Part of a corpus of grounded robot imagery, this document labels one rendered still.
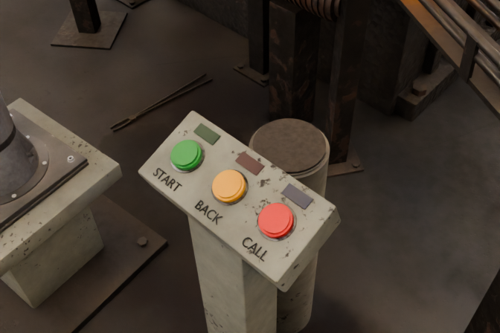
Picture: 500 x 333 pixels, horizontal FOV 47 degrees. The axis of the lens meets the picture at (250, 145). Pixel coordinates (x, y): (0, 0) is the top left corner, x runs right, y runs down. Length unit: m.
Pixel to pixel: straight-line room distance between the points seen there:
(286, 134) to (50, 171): 0.49
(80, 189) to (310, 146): 0.48
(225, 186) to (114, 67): 1.22
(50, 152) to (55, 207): 0.13
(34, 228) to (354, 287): 0.68
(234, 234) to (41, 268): 0.67
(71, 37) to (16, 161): 0.95
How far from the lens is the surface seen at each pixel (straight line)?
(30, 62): 1.97
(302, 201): 0.67
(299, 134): 0.87
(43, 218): 1.11
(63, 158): 1.17
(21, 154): 1.13
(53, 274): 1.32
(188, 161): 0.72
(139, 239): 1.37
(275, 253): 0.66
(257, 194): 0.69
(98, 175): 1.15
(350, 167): 1.51
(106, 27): 2.03
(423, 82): 1.69
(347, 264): 1.35
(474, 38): 0.74
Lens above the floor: 1.14
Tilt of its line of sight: 47 degrees down
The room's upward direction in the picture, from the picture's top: 2 degrees counter-clockwise
